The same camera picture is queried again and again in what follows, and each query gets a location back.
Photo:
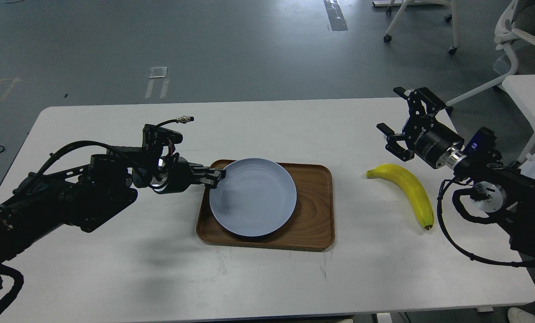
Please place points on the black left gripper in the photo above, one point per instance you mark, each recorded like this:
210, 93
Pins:
174, 175

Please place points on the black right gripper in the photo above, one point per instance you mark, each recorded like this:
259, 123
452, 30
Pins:
423, 134

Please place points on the light blue plate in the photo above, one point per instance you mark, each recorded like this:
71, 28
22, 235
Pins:
256, 197

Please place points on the yellow banana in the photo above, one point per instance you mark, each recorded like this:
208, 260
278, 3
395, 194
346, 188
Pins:
412, 188

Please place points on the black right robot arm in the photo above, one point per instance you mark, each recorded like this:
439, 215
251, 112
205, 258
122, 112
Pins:
490, 193

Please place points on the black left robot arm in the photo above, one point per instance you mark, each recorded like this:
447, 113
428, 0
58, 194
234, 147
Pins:
86, 183

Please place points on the brown wooden tray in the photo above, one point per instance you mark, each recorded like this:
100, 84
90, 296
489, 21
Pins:
310, 227

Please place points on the white rolling chair base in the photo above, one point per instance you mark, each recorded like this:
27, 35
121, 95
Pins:
422, 18

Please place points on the white office chair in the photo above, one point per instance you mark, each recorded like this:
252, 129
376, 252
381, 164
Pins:
517, 23

